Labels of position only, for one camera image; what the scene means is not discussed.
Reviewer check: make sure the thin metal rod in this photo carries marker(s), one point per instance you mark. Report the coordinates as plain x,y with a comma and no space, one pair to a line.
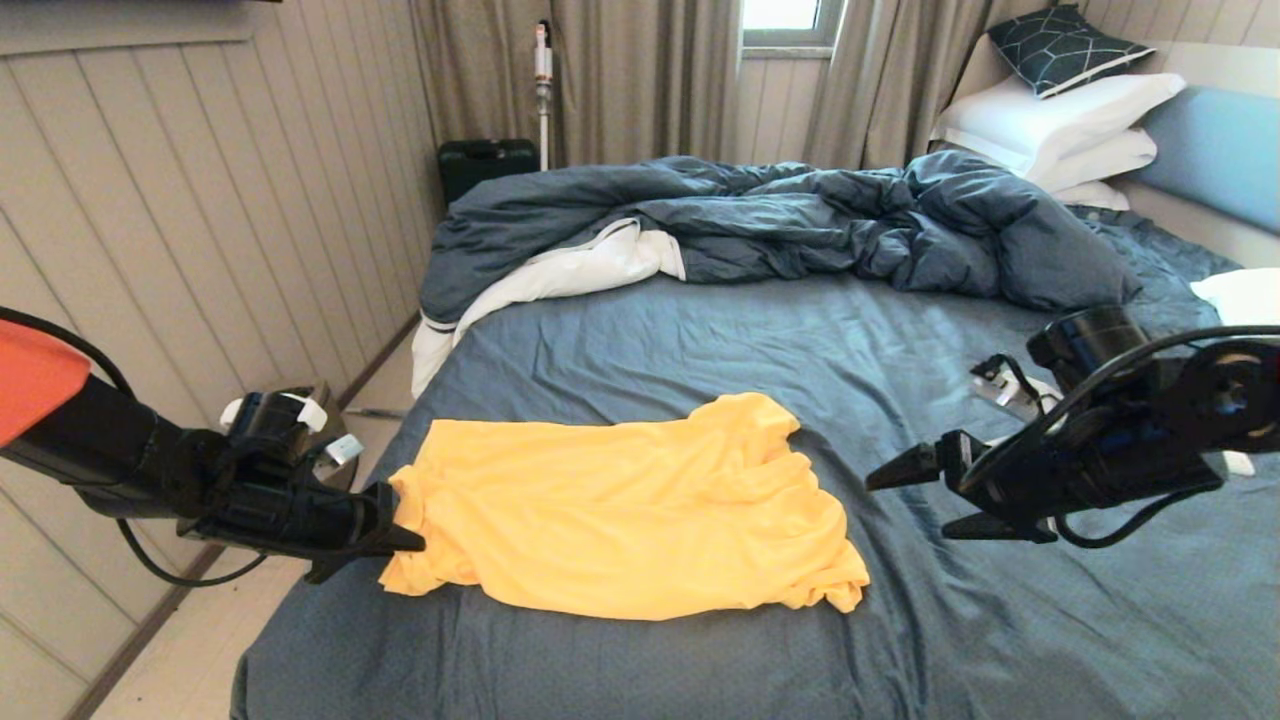
375,412

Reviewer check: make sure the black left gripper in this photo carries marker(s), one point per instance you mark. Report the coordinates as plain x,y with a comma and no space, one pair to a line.
290,515

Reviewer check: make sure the light blue headboard pad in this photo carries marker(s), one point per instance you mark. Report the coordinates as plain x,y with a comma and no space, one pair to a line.
1220,155

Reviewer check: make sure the large white pillow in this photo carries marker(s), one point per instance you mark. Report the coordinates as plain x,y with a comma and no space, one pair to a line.
1050,115

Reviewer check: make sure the dark blue bed sheet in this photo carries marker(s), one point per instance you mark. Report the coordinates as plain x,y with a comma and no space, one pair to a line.
700,340

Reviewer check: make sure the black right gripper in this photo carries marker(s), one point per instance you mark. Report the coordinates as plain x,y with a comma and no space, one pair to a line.
1100,470

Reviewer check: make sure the brown metal trash bin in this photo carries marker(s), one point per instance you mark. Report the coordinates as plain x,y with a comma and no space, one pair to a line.
342,418

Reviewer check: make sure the dark geometric pattern cushion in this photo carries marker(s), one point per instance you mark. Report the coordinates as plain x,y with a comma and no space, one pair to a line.
1065,50

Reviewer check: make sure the window with grey frame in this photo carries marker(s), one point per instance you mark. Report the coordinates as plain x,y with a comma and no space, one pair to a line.
780,15

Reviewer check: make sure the yellow t-shirt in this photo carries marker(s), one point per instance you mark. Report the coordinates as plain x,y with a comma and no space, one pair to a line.
600,520

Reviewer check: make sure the narrow beige curtain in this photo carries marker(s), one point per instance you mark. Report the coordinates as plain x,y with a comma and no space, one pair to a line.
880,80

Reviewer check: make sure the wide beige curtain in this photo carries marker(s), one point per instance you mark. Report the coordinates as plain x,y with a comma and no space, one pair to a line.
640,80

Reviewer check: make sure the crumpled dark blue duvet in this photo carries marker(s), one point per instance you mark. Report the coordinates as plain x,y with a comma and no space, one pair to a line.
800,215

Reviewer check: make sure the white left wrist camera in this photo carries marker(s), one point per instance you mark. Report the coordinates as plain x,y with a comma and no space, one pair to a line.
342,448

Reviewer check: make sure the long white remote control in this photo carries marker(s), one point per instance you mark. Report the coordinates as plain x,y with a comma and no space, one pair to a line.
1242,464

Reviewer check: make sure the white duvet lining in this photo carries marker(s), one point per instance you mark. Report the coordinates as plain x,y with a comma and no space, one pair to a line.
560,276

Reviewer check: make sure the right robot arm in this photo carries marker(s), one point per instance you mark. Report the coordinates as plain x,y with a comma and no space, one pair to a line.
1090,335

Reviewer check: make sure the dark green hard case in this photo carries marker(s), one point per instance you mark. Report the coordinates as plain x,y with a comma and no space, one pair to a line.
485,166

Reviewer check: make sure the small white pillow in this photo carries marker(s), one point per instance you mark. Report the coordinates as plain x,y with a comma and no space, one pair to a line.
1092,196

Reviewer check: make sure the white stick vacuum cleaner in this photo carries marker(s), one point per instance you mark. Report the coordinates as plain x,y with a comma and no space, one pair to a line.
544,86

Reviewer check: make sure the beige headboard frame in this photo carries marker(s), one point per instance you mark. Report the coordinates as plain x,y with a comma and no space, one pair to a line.
1220,66

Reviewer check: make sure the flat white pillow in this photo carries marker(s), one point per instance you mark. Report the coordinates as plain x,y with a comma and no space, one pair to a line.
1100,160

